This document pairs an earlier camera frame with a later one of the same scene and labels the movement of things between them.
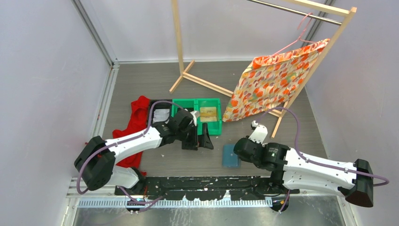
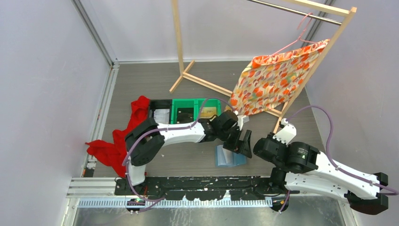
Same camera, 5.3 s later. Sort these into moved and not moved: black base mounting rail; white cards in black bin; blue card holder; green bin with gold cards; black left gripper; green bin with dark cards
Moved: blue card holder; black left gripper
Not moved: green bin with dark cards; green bin with gold cards; white cards in black bin; black base mounting rail
